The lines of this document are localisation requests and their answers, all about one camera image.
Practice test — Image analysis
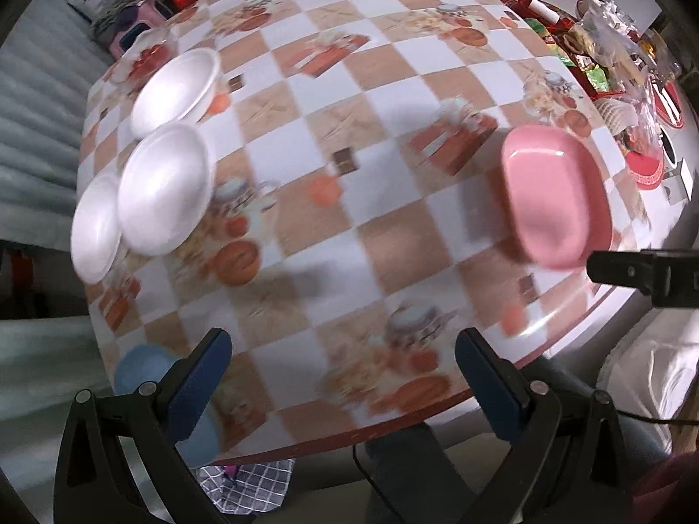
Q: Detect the white cloth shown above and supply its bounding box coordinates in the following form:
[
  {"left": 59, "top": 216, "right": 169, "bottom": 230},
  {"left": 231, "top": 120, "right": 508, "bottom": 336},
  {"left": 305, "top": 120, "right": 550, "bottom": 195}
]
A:
[{"left": 598, "top": 311, "right": 699, "bottom": 451}]

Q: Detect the red snack tray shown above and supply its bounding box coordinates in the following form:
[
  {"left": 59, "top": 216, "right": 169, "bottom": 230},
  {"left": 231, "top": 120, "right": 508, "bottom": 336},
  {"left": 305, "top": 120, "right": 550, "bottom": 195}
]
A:
[{"left": 501, "top": 0, "right": 683, "bottom": 132}]

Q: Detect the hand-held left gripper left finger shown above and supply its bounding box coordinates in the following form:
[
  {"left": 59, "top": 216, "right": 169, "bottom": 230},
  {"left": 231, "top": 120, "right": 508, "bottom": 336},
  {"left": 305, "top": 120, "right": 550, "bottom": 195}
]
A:
[{"left": 53, "top": 327, "right": 233, "bottom": 524}]

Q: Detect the checked printed tablecloth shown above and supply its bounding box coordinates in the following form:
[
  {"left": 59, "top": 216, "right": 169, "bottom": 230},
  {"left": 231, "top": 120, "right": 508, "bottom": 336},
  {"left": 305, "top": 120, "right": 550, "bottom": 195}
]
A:
[{"left": 76, "top": 0, "right": 678, "bottom": 465}]

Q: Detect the blue plastic plate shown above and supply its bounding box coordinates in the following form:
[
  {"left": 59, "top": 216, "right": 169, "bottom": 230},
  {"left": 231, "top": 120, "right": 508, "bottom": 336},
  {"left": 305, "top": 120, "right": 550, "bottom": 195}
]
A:
[{"left": 114, "top": 345, "right": 225, "bottom": 467}]

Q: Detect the black cable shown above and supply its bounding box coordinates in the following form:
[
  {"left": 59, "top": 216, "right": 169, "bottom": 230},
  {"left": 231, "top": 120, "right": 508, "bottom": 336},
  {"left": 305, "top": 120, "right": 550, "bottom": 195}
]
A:
[{"left": 352, "top": 441, "right": 419, "bottom": 524}]

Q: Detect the pile of cherry tomatoes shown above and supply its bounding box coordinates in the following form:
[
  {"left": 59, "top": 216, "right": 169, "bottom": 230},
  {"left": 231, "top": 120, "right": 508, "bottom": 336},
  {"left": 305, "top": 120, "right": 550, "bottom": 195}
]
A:
[{"left": 134, "top": 46, "right": 170, "bottom": 74}]

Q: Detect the pink plastic stool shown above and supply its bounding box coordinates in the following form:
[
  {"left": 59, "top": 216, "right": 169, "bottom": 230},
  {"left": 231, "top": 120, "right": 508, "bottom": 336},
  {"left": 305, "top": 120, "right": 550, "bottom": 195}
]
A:
[{"left": 112, "top": 3, "right": 170, "bottom": 58}]

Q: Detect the small red basket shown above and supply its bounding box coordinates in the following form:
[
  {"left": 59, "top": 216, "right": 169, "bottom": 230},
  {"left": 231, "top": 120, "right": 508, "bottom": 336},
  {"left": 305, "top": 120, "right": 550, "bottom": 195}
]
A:
[{"left": 625, "top": 150, "right": 664, "bottom": 192}]

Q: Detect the grey plaid cloth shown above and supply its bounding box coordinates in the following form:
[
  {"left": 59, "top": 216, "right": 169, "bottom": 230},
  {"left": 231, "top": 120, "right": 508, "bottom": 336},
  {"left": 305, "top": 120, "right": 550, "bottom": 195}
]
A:
[{"left": 197, "top": 458, "right": 296, "bottom": 517}]

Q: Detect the round red mat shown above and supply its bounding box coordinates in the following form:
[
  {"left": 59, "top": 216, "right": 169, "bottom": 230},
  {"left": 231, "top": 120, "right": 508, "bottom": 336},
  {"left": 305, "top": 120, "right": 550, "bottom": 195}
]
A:
[{"left": 652, "top": 79, "right": 685, "bottom": 129}]

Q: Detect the white foam bowl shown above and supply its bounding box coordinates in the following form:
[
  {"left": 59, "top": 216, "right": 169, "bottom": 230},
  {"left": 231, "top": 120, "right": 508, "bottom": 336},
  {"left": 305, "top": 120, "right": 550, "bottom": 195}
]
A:
[
  {"left": 131, "top": 48, "right": 222, "bottom": 140},
  {"left": 71, "top": 172, "right": 126, "bottom": 285},
  {"left": 117, "top": 123, "right": 215, "bottom": 256}
]

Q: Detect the white paper roll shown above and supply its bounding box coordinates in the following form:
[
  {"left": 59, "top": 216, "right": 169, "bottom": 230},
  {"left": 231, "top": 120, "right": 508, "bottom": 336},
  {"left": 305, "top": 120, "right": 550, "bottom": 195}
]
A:
[{"left": 529, "top": 0, "right": 559, "bottom": 26}]

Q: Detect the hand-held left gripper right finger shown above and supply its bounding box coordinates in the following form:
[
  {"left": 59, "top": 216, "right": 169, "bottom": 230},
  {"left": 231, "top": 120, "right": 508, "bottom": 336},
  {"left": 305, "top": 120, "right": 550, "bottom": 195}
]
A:
[{"left": 455, "top": 327, "right": 634, "bottom": 524}]

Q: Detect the pink plastic plate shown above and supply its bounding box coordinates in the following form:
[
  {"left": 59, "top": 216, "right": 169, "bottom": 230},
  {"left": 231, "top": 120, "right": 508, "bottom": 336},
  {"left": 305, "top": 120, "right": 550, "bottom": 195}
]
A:
[{"left": 501, "top": 124, "right": 612, "bottom": 271}]

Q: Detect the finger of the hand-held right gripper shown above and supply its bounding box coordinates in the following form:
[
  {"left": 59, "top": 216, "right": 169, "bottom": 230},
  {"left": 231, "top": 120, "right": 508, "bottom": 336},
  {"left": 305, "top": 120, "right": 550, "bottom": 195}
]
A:
[{"left": 587, "top": 248, "right": 699, "bottom": 309}]

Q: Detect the pile of snack packets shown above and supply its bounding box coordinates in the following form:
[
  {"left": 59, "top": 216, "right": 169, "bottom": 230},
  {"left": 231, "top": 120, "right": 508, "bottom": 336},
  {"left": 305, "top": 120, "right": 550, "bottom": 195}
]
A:
[{"left": 527, "top": 0, "right": 664, "bottom": 99}]

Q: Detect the clear glass bowl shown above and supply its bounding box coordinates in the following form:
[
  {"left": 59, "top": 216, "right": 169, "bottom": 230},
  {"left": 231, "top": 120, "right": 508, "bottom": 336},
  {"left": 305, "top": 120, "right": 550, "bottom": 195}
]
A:
[{"left": 123, "top": 24, "right": 181, "bottom": 80}]

